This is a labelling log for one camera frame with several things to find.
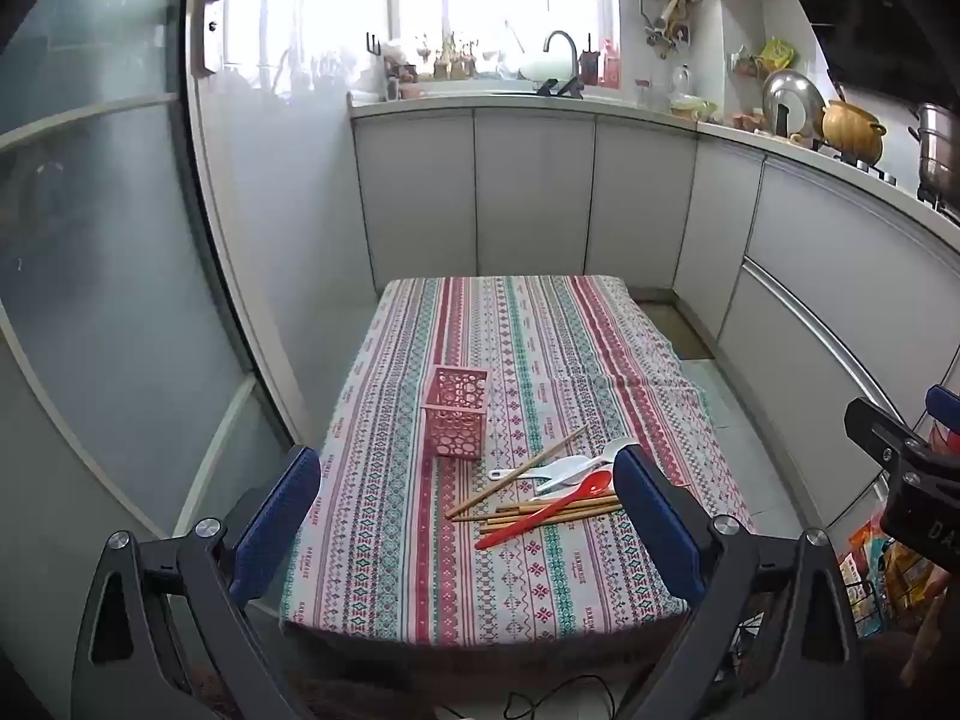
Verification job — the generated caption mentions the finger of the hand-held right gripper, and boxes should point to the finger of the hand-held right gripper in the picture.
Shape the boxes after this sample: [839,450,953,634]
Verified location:
[844,395,932,467]
[925,383,960,434]

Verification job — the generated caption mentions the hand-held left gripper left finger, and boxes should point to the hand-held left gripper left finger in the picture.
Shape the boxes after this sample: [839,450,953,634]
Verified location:
[71,445,323,720]

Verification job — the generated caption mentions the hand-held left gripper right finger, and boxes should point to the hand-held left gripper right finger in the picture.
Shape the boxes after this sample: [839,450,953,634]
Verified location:
[611,444,863,720]

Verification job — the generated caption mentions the wooden chopstick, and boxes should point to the wooden chopstick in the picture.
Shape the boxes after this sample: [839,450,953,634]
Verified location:
[486,504,625,529]
[448,499,622,524]
[495,493,619,514]
[445,425,589,521]
[491,501,623,526]
[517,493,620,511]

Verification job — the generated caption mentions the white rice paddle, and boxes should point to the white rice paddle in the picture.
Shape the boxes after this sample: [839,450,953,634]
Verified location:
[534,438,640,497]

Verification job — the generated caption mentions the red plastic spoon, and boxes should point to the red plastic spoon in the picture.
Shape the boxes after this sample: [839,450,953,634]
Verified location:
[474,469,613,551]

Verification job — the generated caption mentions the white plastic spoon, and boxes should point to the white plastic spoon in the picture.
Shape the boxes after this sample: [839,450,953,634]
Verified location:
[487,454,601,482]

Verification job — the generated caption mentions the pink perforated utensil basket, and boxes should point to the pink perforated utensil basket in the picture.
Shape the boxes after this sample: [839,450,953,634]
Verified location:
[420,365,491,463]

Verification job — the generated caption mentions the pile of snack packets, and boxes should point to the pile of snack packets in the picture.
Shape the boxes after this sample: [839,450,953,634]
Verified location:
[835,508,942,638]

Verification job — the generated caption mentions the gas stove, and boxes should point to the gas stove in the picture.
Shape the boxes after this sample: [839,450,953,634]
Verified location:
[814,139,960,222]

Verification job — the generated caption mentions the stainless steel pot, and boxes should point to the stainless steel pot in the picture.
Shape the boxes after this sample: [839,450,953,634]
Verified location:
[910,101,960,202]

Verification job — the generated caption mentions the striped patterned tablecloth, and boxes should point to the striped patterned tablecloth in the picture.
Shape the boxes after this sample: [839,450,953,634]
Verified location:
[279,274,752,650]

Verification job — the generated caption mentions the yellow clay pot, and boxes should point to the yellow clay pot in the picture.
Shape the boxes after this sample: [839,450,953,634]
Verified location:
[820,98,887,166]

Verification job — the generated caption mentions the frosted glass sliding door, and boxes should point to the frosted glass sliding door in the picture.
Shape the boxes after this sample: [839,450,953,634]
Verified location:
[0,0,301,541]

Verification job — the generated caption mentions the steel wok lid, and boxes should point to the steel wok lid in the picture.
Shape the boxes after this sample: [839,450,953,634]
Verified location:
[763,68,827,140]

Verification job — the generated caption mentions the white kitchen base cabinets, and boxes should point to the white kitchen base cabinets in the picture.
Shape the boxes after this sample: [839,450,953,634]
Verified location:
[347,90,960,481]

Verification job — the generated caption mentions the yellow packet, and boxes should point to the yellow packet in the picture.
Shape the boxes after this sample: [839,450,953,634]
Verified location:
[756,37,797,74]

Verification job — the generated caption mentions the dark range hood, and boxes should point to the dark range hood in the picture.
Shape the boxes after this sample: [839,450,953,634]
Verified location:
[791,0,960,110]

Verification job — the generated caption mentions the chrome sink faucet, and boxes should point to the chrome sink faucet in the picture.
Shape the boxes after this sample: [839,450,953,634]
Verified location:
[543,30,583,91]

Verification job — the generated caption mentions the windowsill ornaments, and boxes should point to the windowsill ornaments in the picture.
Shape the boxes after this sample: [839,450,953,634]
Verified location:
[382,31,500,83]

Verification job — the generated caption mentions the black cable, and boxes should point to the black cable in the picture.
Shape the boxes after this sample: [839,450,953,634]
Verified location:
[439,673,617,720]

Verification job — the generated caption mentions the grey door handle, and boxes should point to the grey door handle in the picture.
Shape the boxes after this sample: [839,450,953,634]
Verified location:
[186,0,248,77]

